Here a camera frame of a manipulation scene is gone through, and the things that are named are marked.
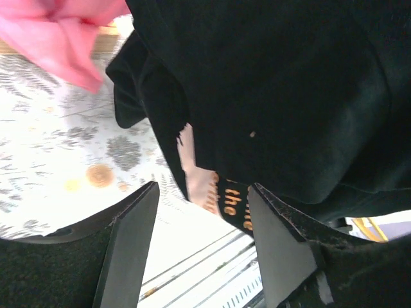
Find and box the black t shirt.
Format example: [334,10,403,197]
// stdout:
[106,1,410,235]

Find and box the floral table mat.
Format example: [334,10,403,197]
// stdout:
[0,13,238,241]

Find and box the yellow hanger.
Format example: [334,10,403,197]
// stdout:
[351,218,389,243]

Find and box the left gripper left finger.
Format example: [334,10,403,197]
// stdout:
[1,182,159,307]

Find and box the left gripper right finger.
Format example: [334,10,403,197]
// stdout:
[249,184,410,307]

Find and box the aluminium rail frame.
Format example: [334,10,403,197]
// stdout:
[138,227,262,307]

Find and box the pink t shirt on hanger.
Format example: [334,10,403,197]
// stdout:
[1,0,130,92]

